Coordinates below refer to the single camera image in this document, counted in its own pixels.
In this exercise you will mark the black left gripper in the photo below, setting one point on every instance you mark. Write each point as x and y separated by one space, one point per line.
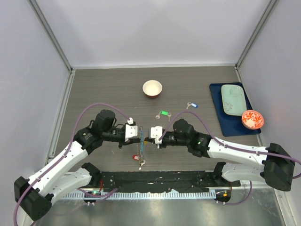
129 141

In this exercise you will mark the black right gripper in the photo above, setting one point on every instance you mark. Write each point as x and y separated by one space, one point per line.
151 140

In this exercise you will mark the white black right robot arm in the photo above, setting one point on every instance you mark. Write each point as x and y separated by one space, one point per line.
271 165

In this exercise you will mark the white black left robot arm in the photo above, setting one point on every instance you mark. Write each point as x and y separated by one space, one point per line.
36 194

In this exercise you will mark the red key tag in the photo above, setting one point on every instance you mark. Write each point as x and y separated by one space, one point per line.
135 157

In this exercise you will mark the green tag key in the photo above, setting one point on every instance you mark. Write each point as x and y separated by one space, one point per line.
164 113

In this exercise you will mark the blue tag key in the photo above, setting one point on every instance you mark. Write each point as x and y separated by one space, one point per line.
191 104

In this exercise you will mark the red bowl white inside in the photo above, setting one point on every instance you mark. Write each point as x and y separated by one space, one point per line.
152 88

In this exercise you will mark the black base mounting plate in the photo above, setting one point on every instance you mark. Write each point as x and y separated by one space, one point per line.
159 181

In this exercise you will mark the pale green rectangular plate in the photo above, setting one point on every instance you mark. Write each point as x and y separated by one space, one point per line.
233 99

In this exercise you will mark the orange white patterned bowl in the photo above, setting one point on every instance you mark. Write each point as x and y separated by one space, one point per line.
252 120

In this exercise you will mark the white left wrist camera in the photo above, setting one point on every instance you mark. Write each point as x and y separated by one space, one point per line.
131 129

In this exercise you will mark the perforated cable duct strip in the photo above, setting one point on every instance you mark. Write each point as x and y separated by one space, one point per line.
78 195

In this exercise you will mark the aluminium frame rail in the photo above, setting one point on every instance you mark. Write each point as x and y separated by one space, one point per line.
47 28

